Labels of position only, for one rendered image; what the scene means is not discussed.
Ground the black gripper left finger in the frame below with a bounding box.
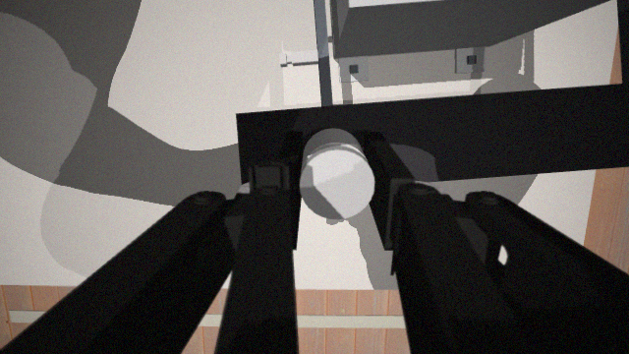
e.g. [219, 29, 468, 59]
[0, 132, 303, 354]

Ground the grey cylinder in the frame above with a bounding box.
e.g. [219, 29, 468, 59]
[300, 128, 374, 219]

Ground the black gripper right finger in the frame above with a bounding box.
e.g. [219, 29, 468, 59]
[364, 132, 629, 354]

